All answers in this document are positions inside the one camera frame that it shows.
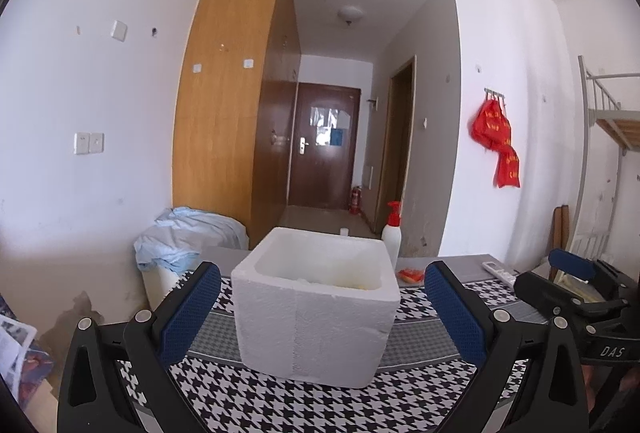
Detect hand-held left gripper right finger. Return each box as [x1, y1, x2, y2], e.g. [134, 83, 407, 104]
[424, 260, 591, 433]

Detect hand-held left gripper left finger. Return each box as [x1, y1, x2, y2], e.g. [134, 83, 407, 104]
[56, 260, 222, 433]

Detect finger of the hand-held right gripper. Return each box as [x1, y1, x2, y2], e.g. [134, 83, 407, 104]
[515, 272, 628, 329]
[548, 249, 640, 301]

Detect white foam box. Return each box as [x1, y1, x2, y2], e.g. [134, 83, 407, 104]
[230, 227, 401, 389]

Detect wooden boards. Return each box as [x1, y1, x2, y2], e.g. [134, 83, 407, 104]
[550, 205, 571, 281]

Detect white remote control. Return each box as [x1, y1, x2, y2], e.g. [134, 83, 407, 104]
[481, 260, 518, 285]

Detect red snack packet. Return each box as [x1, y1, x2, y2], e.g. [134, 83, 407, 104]
[395, 267, 426, 285]

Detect light blue cloth pile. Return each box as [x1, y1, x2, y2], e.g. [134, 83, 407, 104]
[133, 207, 249, 275]

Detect white bottle with red pump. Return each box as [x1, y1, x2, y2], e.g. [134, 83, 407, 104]
[382, 201, 402, 270]

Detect red cloth bag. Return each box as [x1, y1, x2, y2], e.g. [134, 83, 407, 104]
[471, 95, 512, 148]
[495, 145, 521, 188]

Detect metal bunk bed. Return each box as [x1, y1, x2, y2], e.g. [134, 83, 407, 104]
[570, 55, 640, 294]

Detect houndstooth tablecloth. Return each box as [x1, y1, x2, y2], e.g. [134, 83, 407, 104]
[115, 263, 551, 433]

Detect printed paper pile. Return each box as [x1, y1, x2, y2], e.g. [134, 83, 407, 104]
[0, 308, 56, 406]

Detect dark brown entrance door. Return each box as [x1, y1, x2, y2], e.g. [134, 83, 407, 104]
[287, 82, 362, 210]

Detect wooden wardrobe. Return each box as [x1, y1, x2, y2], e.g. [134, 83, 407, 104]
[172, 0, 302, 250]

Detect door notice papers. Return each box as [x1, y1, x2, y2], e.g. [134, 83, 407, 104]
[310, 105, 351, 146]

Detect round ceiling lamp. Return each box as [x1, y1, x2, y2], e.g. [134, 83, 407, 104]
[336, 6, 365, 26]

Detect brown side door frame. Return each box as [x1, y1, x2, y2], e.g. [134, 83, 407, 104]
[375, 55, 417, 234]

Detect double white wall switch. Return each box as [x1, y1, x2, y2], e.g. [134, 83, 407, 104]
[73, 132, 105, 156]

